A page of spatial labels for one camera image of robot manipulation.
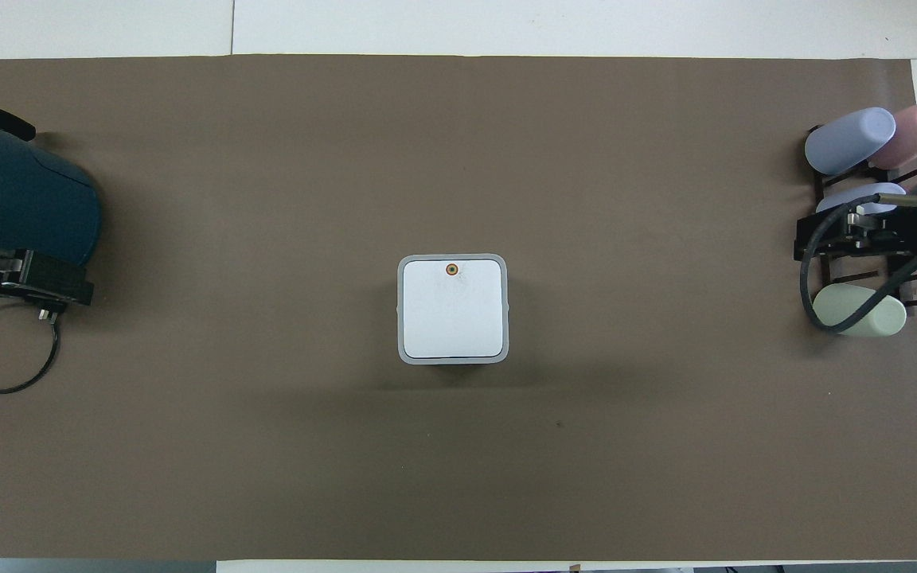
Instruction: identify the white square trash can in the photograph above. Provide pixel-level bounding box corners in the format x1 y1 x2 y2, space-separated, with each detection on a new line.
396 253 509 366

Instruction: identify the pink cup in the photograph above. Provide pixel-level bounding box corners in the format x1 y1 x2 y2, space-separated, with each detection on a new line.
868 100 917 170

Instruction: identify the small lavender blue cup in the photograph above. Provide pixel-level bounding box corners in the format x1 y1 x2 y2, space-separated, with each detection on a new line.
814 182 906 217

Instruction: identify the black cup rack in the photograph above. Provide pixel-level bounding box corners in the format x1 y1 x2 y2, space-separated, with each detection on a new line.
810 123 917 316

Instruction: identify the pale green cup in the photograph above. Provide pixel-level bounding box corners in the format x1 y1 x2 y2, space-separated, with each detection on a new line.
812 283 908 338

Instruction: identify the large lavender blue cup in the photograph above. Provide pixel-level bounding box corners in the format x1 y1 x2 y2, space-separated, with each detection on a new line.
804 107 898 177

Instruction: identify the black cable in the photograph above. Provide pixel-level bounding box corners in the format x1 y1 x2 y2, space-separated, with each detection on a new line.
0 296 61 396
798 191 917 334

